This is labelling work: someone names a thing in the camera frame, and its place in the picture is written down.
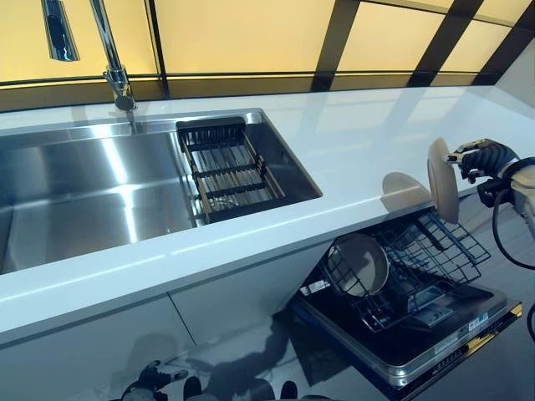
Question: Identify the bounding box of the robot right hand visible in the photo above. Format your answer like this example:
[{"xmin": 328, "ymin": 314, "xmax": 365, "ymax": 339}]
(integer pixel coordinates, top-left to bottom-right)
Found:
[{"xmin": 446, "ymin": 138, "xmax": 522, "ymax": 184}]

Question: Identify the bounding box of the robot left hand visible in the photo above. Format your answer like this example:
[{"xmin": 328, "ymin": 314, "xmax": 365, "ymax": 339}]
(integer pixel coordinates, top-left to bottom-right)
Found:
[{"xmin": 135, "ymin": 359, "xmax": 190, "ymax": 398}]

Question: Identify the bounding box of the cream round plate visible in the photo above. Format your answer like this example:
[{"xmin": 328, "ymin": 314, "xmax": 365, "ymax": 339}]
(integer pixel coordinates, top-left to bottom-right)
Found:
[
  {"xmin": 328, "ymin": 232, "xmax": 390, "ymax": 297},
  {"xmin": 425, "ymin": 137, "xmax": 460, "ymax": 225}
]

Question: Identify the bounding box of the robot left foot black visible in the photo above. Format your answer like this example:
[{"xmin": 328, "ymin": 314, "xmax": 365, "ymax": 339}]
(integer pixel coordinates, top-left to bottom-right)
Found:
[{"xmin": 183, "ymin": 375, "xmax": 201, "ymax": 401}]

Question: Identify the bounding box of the white glossy base cabinet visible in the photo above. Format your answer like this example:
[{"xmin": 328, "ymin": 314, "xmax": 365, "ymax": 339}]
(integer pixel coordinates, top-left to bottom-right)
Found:
[{"xmin": 0, "ymin": 236, "xmax": 339, "ymax": 401}]

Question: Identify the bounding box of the stainless steel sink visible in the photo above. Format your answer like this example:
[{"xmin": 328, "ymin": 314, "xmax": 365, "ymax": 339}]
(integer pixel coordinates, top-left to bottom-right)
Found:
[{"xmin": 0, "ymin": 107, "xmax": 324, "ymax": 275}]

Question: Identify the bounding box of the black sink drying rack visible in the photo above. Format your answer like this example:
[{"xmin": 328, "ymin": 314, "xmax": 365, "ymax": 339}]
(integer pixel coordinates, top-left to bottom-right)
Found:
[{"xmin": 175, "ymin": 116, "xmax": 288, "ymax": 225}]

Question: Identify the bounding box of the chrome arched faucet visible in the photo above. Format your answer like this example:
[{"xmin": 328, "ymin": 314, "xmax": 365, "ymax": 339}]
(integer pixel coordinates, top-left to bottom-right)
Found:
[{"xmin": 40, "ymin": 0, "xmax": 137, "ymax": 112}]

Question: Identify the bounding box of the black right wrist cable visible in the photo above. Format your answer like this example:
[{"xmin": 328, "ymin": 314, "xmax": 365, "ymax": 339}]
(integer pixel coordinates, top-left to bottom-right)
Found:
[{"xmin": 491, "ymin": 187, "xmax": 535, "ymax": 269}]

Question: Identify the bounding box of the wire dishwasher rack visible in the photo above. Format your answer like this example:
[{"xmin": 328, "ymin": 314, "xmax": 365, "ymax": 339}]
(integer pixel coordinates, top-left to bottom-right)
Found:
[{"xmin": 325, "ymin": 211, "xmax": 492, "ymax": 333}]

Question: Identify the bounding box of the yellow window with dark frame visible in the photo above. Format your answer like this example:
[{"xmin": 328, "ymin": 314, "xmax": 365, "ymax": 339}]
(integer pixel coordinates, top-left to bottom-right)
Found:
[{"xmin": 0, "ymin": 0, "xmax": 535, "ymax": 114}]

